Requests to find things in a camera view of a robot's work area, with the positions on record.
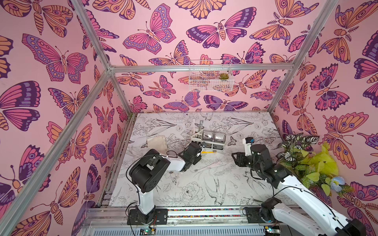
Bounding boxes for smoky clear cup left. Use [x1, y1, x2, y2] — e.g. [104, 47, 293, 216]
[201, 131, 214, 142]

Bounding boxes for yellow toothbrush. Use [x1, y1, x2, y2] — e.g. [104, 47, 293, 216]
[201, 150, 217, 154]

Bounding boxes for small green succulent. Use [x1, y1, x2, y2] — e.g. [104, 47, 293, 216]
[219, 73, 229, 80]

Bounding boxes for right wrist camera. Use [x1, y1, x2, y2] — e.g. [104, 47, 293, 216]
[243, 137, 255, 156]

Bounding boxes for cream toothbrush holder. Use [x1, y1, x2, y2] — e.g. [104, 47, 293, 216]
[191, 130, 226, 150]

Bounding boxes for smoky clear cup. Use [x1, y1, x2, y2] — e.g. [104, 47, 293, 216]
[201, 131, 214, 142]
[214, 133, 226, 144]

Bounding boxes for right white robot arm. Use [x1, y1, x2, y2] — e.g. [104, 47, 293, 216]
[231, 143, 367, 236]

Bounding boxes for white wire basket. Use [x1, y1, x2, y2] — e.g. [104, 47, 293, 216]
[188, 64, 234, 93]

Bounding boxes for beige gardening glove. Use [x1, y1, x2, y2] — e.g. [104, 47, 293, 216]
[147, 135, 168, 155]

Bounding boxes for artificial plant bouquet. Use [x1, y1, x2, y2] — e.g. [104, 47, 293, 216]
[276, 133, 354, 196]

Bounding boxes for grey toothbrush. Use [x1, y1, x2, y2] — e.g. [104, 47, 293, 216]
[197, 120, 204, 132]

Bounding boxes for smoky clear cup right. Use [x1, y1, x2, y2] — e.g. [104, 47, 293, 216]
[214, 133, 226, 144]

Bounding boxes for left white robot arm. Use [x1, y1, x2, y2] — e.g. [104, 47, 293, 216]
[127, 142, 206, 224]

